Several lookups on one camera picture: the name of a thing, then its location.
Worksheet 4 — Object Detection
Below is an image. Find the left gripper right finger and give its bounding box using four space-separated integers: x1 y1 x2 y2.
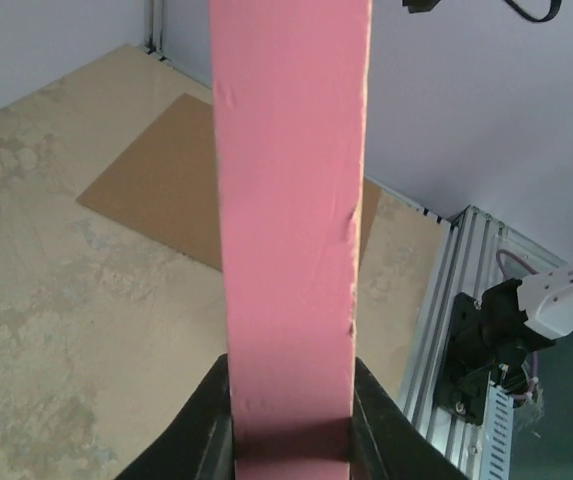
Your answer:
350 359 466 480

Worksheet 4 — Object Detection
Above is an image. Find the pink picture frame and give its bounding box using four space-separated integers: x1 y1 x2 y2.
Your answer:
209 1 372 479

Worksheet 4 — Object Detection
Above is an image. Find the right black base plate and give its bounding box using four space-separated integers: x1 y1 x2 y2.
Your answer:
434 293 494 426

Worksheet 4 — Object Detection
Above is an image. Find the brown cardboard backing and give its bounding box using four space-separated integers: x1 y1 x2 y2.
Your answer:
75 93 380 274

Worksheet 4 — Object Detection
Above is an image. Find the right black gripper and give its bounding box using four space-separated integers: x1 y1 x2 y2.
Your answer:
402 0 439 14

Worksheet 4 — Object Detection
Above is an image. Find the aluminium rail base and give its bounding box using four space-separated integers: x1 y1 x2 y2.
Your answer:
397 206 564 479

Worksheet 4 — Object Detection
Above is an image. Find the blue slotted cable duct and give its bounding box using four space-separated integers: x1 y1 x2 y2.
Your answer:
475 381 514 480

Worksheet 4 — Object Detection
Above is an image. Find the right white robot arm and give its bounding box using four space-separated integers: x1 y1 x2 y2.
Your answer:
395 1 573 339

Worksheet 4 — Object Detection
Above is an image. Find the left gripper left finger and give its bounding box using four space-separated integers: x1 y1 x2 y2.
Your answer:
116 354 234 480

